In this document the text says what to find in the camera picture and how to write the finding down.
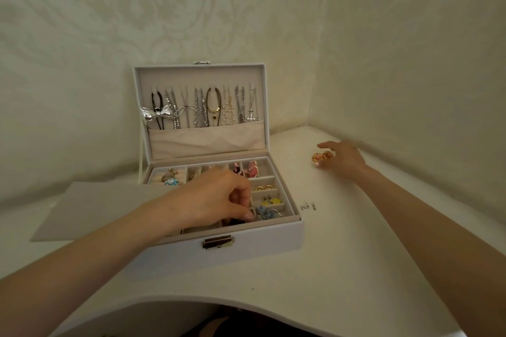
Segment person's left hand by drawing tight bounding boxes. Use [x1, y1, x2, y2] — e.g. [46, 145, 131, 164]
[157, 169, 257, 237]

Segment person's right hand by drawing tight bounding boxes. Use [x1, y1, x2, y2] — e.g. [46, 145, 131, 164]
[317, 140, 371, 182]

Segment orange bead earrings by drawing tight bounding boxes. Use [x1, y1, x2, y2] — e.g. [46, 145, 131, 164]
[312, 152, 335, 168]

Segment person's right forearm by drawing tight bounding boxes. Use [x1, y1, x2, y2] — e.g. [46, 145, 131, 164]
[357, 166, 506, 337]

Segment person's left forearm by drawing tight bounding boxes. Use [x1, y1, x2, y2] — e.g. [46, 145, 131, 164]
[0, 195, 175, 337]

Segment blue hoop earrings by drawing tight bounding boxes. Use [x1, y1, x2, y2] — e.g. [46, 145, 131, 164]
[257, 206, 284, 220]

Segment white jewelry box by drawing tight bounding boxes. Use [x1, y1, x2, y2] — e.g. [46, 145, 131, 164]
[132, 61, 305, 271]

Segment metal box clasp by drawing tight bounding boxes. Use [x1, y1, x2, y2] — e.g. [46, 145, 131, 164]
[202, 235, 235, 250]

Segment blue stone pendant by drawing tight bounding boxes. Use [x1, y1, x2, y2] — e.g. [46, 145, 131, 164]
[161, 168, 181, 187]

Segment beige flat velvet pad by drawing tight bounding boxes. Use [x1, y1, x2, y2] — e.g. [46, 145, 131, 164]
[30, 180, 159, 243]

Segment row of hanging necklaces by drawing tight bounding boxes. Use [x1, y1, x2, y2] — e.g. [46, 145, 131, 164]
[140, 85, 262, 130]

